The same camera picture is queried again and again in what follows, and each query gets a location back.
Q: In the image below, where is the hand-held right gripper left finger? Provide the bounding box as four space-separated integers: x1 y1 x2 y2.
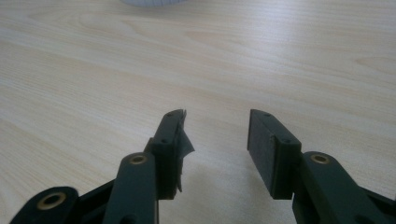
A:
143 108 196 201

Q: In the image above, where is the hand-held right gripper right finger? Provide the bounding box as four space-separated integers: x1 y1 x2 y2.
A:
247 108 303 201

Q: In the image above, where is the white ribbed container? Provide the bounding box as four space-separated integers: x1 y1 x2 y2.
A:
120 0 190 8

